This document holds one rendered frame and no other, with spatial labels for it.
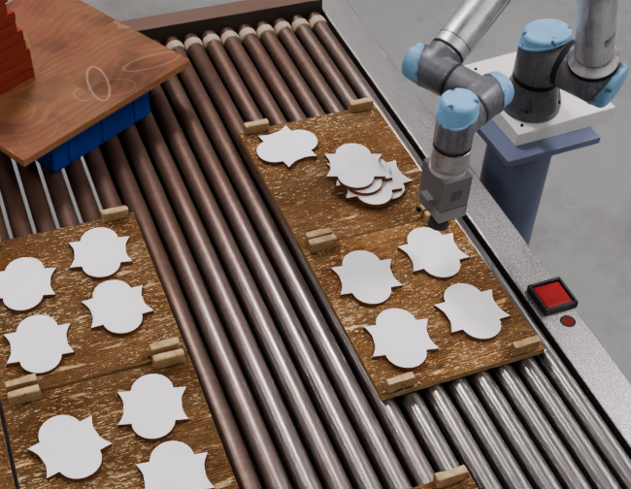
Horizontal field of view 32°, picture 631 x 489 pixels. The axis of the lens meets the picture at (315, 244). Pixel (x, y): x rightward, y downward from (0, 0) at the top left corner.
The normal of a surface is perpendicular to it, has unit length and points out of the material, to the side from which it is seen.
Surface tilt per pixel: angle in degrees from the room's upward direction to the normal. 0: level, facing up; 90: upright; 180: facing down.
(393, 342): 0
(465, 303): 0
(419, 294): 0
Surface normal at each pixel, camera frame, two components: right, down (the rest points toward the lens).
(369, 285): 0.04, -0.71
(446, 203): 0.43, 0.65
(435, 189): -0.90, 0.27
